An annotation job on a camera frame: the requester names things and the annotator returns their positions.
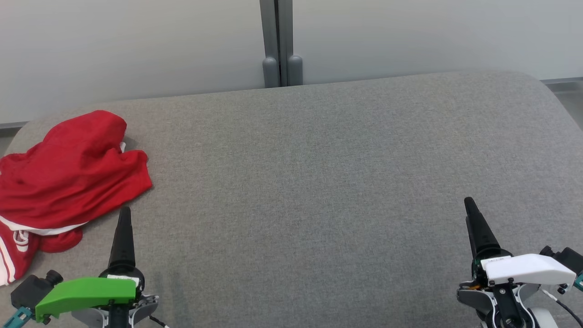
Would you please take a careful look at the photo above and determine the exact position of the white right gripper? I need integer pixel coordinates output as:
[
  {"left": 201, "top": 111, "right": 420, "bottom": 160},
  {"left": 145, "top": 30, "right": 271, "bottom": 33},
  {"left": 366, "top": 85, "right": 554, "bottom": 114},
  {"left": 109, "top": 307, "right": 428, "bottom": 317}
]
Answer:
[{"left": 457, "top": 197, "right": 577, "bottom": 328}]

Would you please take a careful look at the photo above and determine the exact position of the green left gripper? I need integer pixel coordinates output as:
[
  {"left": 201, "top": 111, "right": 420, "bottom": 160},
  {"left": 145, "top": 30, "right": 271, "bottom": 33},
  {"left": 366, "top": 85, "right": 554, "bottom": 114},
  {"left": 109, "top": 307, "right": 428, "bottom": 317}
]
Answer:
[{"left": 35, "top": 206, "right": 160, "bottom": 328}]

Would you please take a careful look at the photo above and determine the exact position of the red shorts white band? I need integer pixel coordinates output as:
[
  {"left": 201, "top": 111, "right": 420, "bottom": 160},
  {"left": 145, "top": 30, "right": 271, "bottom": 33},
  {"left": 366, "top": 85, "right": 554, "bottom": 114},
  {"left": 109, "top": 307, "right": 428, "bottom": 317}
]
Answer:
[{"left": 0, "top": 110, "right": 153, "bottom": 230}]

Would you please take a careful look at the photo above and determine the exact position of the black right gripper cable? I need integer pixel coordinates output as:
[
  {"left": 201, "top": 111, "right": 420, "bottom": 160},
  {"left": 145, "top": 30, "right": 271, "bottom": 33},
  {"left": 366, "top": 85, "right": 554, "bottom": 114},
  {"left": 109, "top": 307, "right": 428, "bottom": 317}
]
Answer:
[{"left": 541, "top": 288, "right": 583, "bottom": 327}]

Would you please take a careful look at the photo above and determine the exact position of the teal left camera connector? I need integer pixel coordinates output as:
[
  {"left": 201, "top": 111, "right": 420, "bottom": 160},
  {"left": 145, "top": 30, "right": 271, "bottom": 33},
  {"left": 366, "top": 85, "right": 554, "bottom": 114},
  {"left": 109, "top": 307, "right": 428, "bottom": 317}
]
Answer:
[{"left": 1, "top": 307, "right": 33, "bottom": 328}]

